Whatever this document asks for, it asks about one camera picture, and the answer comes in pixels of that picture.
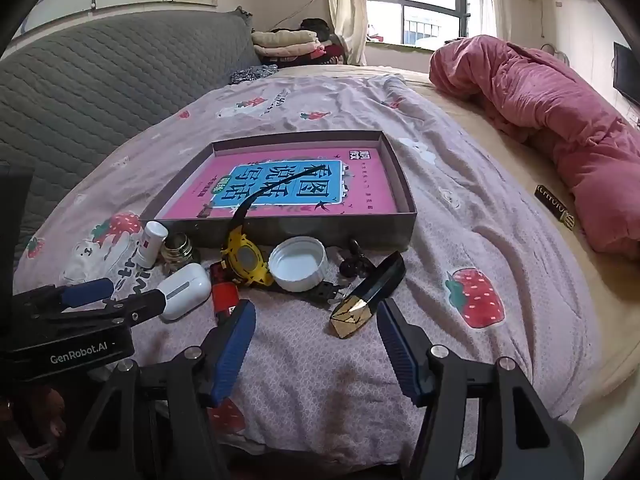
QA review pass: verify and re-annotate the stack of folded clothes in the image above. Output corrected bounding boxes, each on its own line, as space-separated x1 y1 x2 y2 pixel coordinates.
250 19 351 67

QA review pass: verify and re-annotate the white plastic bottle cap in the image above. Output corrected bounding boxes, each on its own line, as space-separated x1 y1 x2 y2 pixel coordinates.
268 236 328 293

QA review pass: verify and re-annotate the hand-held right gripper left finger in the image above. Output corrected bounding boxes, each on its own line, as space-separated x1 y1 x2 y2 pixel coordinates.
65 299 258 480

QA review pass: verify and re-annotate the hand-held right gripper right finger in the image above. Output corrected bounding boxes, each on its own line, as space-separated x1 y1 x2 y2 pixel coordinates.
376 297 586 480

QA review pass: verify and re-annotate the beige mattress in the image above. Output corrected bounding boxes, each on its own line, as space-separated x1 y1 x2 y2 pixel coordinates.
270 62 640 401

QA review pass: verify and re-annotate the person's left hand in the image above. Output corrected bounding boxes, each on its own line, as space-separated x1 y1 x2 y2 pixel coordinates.
0 386 67 464

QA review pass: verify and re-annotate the small black clip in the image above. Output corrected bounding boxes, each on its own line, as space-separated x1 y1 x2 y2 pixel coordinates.
339 239 373 278

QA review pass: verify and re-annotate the black and gold mattress label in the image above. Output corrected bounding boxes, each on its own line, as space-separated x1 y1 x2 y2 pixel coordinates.
534 182 577 231

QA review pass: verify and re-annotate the black and gold lipstick tube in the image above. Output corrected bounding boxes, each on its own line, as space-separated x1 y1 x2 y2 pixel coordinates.
329 251 407 340

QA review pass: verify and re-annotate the dark patterned cloth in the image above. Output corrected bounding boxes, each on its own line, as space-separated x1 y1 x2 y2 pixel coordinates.
229 64 278 86

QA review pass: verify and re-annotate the white earbuds case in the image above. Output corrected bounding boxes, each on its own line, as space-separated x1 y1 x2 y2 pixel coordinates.
156 262 213 322

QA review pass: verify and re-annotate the black television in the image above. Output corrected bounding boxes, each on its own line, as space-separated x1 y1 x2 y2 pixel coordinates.
612 42 640 106

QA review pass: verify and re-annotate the yellow watch with black strap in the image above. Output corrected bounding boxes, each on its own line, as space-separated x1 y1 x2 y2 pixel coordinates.
220 166 348 306

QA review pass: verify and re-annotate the small white red-label bottle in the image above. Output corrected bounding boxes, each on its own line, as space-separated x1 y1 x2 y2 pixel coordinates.
136 221 169 268

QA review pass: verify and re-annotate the grey cardboard box tray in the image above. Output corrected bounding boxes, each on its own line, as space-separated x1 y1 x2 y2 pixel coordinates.
139 130 418 253

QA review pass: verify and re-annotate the pink duvet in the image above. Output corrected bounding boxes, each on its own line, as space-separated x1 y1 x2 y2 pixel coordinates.
429 35 640 256

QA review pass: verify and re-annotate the pink and blue book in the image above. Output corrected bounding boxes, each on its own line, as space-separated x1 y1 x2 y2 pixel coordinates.
162 147 401 221

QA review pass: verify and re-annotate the cream curtain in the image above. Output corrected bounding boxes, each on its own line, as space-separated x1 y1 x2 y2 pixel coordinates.
482 0 511 41
325 0 368 67

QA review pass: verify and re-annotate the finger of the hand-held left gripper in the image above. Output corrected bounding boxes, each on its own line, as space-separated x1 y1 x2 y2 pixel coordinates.
32 290 167 328
15 278 115 313

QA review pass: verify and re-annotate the grey quilted headboard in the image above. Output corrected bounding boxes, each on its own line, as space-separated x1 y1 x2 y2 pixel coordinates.
0 7 263 261

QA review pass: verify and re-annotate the red and black lighter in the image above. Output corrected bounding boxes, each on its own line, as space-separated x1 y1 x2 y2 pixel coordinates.
209 261 240 318

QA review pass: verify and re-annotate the pink strawberry printed bedsheet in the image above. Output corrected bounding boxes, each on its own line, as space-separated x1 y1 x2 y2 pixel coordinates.
12 74 601 461

